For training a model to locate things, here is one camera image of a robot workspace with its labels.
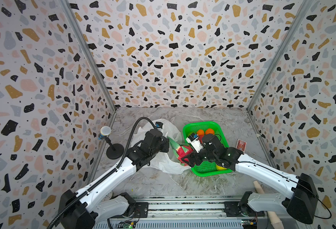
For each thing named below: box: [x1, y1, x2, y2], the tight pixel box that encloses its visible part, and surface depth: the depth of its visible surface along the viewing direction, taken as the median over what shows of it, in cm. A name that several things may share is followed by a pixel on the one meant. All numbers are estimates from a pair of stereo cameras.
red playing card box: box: [235, 139, 247, 153], surface depth 100 cm
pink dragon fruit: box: [167, 136, 195, 167], surface depth 75 cm
